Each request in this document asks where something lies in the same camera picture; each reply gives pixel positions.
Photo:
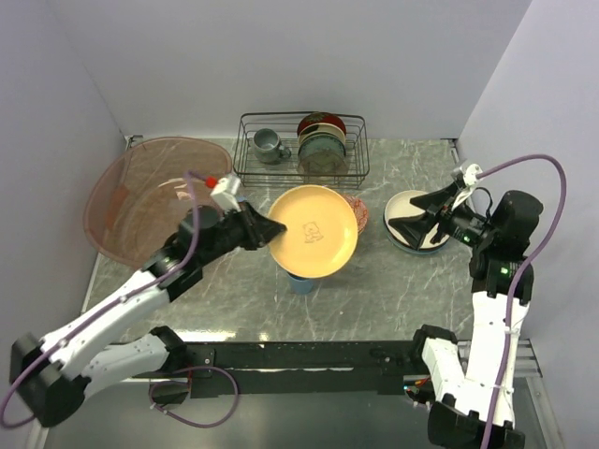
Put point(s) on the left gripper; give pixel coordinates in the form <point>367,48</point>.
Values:
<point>258,230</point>

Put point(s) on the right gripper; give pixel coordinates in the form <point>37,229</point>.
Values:
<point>439,202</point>

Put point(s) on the cream white bear plate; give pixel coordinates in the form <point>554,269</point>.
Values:
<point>399,206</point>

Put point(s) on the yellow bear plate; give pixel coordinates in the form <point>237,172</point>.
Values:
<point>321,231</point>

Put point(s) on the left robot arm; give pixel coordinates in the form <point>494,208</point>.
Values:
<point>55,374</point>

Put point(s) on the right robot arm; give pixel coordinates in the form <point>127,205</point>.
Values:
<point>472,400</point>

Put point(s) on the pink transparent plastic bin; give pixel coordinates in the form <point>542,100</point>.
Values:
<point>140,199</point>

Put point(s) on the blue bottom plate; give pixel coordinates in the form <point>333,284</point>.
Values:
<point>407,249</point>

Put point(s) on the red patterned bowl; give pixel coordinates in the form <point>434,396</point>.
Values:
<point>360,211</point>

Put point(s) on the blue upright plastic cup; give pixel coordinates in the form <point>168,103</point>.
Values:
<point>301,285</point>

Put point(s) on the grey-green ceramic mug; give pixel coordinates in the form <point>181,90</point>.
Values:
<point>268,147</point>

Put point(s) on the clear glass plate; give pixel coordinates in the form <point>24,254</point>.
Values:
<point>321,165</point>

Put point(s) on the cream yellow plate in rack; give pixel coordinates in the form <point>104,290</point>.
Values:
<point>322,128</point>

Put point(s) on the red floral plate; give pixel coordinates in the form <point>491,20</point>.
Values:
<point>316,118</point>

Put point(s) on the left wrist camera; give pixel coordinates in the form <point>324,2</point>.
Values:
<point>224,191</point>

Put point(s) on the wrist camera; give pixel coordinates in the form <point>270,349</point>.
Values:
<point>465,175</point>
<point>224,191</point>

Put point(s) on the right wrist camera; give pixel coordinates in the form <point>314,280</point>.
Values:
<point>465,175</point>

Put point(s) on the black wire dish rack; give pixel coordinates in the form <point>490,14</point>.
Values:
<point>285,173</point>

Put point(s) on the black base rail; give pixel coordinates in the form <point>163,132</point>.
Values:
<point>276,367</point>

